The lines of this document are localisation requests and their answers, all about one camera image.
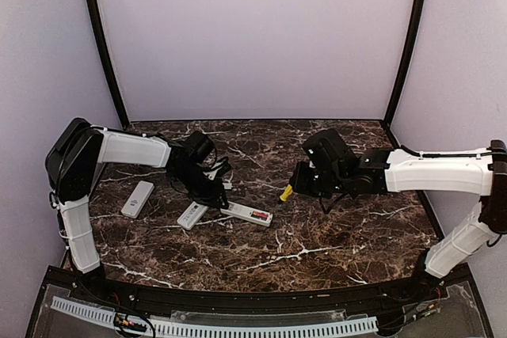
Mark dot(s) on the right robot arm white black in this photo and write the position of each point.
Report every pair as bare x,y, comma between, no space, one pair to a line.
333,168

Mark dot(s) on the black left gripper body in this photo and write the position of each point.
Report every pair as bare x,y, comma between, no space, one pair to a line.
204,194

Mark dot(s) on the white slotted cable duct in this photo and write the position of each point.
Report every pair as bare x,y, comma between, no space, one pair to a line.
101,316

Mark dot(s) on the left black frame post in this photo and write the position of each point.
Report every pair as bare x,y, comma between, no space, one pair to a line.
106,62

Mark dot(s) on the right black frame post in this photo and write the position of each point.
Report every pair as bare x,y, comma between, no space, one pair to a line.
404,64

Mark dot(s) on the white remote with barcode label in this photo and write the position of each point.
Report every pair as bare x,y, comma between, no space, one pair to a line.
192,215

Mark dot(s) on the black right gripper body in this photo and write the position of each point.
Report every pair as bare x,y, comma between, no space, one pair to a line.
310,184

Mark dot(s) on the yellow handled screwdriver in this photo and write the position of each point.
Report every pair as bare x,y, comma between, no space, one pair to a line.
288,191

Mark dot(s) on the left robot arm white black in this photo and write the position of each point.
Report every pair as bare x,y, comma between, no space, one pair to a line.
72,162

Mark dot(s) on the red blue battery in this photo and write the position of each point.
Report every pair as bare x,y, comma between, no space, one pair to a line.
260,215

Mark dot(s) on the plain white slim remote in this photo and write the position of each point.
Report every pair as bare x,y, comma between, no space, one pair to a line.
137,199

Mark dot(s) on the white button remote control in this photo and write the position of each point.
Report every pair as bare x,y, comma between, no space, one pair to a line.
243,212

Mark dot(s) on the black frame post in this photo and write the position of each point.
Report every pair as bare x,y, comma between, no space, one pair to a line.
106,62
404,64

